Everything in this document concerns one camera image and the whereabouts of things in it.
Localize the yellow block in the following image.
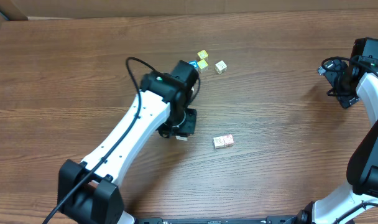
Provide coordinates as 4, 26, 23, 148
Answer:
197, 50, 209, 61
197, 59, 208, 73

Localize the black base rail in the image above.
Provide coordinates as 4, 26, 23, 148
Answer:
134, 215, 297, 224

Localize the cream block pencil picture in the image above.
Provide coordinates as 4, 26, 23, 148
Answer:
175, 135, 188, 141

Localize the cream block right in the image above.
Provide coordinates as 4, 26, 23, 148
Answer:
214, 60, 227, 74

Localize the blue letter P block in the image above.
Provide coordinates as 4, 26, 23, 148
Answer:
213, 136, 225, 149

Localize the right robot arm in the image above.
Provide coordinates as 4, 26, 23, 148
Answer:
288, 37, 378, 224

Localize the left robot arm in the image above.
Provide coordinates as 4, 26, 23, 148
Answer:
44, 60, 200, 224

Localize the yellow block far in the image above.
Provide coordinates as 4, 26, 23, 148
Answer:
197, 50, 209, 61

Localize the cream block red side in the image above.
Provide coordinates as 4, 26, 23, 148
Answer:
223, 134, 234, 147

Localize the yellow block near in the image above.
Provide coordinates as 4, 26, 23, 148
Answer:
197, 59, 208, 73

